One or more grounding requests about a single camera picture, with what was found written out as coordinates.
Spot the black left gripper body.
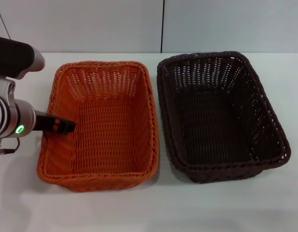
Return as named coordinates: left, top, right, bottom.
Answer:
left=32, top=109, right=57, bottom=133

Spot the orange woven plastic basket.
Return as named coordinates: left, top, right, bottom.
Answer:
left=36, top=60, right=160, bottom=193

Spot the dark brown woven basket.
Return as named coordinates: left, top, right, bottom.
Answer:
left=156, top=50, right=292, bottom=185

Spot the thin left arm cable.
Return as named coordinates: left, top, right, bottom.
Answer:
left=0, top=138, right=20, bottom=155

